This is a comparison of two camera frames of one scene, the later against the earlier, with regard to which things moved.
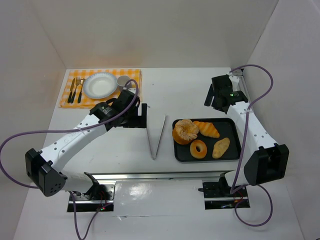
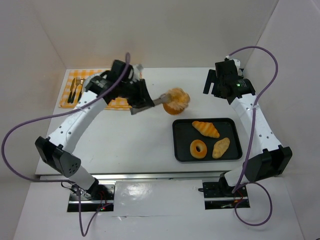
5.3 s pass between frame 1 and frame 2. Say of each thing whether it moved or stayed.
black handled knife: stayed
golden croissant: stayed
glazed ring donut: stayed
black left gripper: moved
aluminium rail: stayed
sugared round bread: moved
